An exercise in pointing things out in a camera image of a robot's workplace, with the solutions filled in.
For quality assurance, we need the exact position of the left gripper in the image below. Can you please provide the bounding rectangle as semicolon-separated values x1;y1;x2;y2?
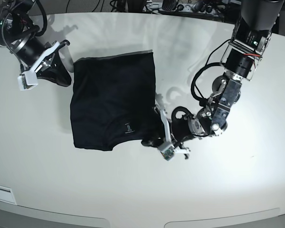
141;104;204;159

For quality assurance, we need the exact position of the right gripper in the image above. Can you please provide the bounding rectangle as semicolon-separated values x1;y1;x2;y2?
13;37;72;87

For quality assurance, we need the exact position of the black T-shirt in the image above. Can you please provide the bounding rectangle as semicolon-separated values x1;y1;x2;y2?
70;50;164;151

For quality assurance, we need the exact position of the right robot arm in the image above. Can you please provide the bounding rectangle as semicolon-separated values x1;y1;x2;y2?
0;0;71;91

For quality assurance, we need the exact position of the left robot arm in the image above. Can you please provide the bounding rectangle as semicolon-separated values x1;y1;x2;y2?
142;0;284;160

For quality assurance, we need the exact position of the white label sticker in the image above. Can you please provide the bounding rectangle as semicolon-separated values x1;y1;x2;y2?
0;186;17;205

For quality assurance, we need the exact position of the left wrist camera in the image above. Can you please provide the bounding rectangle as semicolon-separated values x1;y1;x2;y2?
158;142;174;161

